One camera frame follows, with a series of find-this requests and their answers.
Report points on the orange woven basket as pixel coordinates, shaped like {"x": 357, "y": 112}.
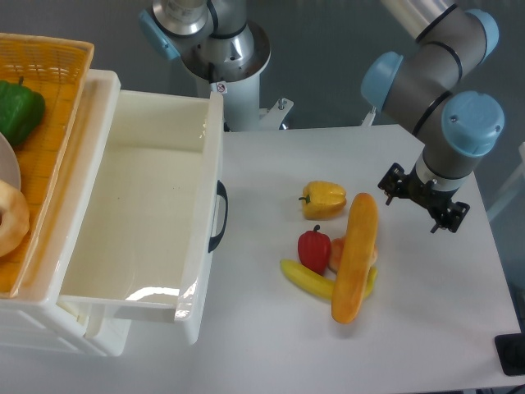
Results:
{"x": 56, "y": 68}

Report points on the black device at table edge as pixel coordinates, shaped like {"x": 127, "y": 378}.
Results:
{"x": 510, "y": 350}

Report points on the white plate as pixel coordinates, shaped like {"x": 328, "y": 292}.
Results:
{"x": 9, "y": 166}

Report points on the beige bagel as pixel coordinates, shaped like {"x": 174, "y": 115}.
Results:
{"x": 15, "y": 218}

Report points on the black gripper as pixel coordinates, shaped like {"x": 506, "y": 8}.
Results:
{"x": 446, "y": 213}

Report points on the long orange bread loaf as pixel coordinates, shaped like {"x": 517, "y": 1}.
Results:
{"x": 356, "y": 259}

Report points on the dark drawer handle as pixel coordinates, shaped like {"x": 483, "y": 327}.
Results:
{"x": 220, "y": 217}

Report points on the small round bread roll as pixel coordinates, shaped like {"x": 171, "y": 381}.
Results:
{"x": 337, "y": 246}

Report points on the red bell pepper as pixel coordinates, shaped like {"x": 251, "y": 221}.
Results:
{"x": 314, "y": 250}

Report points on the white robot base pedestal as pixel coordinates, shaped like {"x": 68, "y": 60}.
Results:
{"x": 223, "y": 50}

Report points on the yellow banana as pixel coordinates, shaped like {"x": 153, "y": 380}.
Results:
{"x": 307, "y": 279}

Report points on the white plastic drawer cabinet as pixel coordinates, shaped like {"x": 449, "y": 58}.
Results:
{"x": 33, "y": 314}

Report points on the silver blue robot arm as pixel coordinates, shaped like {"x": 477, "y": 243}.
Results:
{"x": 457, "y": 130}

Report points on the yellow bell pepper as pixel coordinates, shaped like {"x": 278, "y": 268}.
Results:
{"x": 322, "y": 200}

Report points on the white plastic drawer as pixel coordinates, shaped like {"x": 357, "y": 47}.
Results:
{"x": 142, "y": 251}

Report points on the green bell pepper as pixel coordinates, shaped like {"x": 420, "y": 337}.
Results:
{"x": 22, "y": 110}

